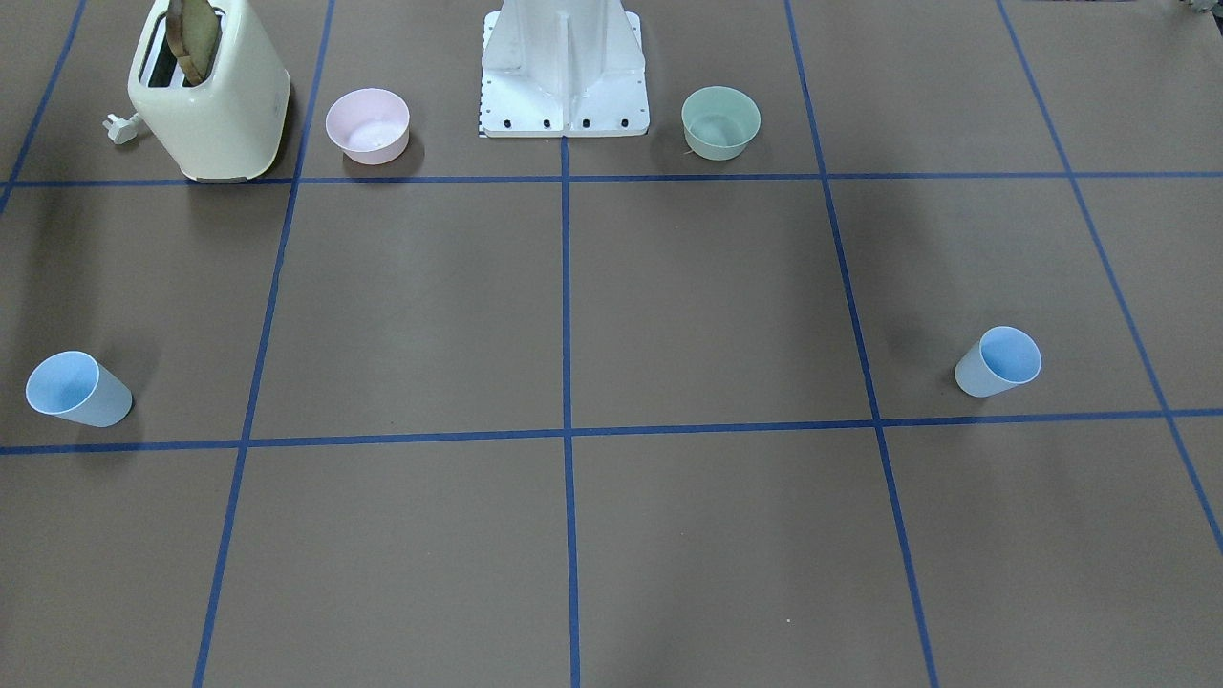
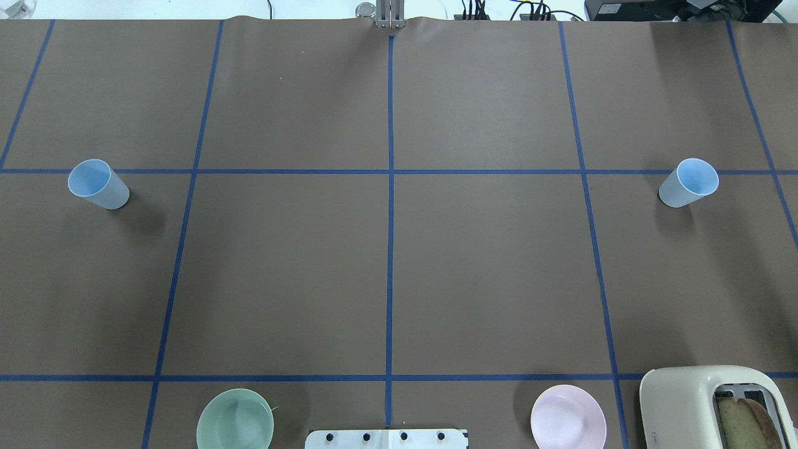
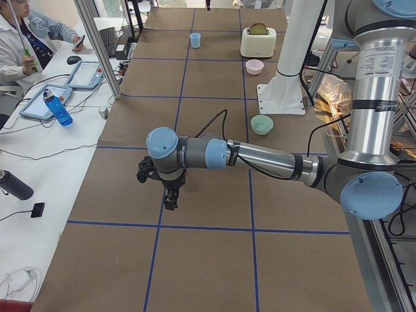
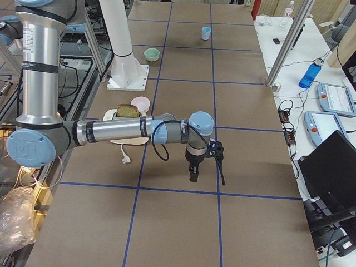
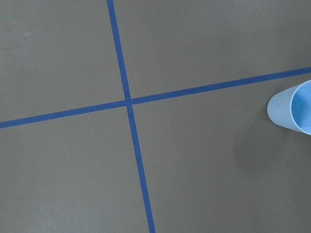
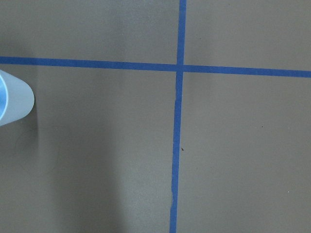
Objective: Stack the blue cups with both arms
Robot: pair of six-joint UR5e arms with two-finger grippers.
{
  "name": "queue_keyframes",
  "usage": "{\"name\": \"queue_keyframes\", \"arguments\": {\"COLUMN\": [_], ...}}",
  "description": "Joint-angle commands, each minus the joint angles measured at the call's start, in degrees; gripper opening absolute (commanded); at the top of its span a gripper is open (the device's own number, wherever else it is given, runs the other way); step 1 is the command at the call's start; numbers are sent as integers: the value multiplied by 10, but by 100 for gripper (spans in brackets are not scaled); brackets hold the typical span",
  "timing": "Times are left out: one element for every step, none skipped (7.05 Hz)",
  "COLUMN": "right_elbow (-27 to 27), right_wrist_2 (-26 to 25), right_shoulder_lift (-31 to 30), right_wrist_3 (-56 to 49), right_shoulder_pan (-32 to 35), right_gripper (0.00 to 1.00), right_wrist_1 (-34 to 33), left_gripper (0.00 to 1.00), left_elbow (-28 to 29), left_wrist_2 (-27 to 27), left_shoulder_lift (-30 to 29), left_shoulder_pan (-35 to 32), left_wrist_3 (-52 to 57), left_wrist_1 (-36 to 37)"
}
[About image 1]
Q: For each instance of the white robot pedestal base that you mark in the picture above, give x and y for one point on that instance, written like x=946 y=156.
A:
x=563 y=69

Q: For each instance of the light blue cup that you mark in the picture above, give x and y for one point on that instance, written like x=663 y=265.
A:
x=1003 y=358
x=74 y=386

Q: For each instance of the brown toast slice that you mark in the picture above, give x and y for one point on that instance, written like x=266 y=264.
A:
x=193 y=36

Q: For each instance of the cream two-slot toaster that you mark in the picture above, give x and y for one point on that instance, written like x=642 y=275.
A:
x=229 y=127

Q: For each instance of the pink plastic bowl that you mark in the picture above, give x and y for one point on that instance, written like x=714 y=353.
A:
x=370 y=126

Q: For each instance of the green plastic bowl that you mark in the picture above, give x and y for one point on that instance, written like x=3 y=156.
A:
x=719 y=122

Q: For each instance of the white toaster plug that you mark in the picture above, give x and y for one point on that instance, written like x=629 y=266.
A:
x=123 y=130

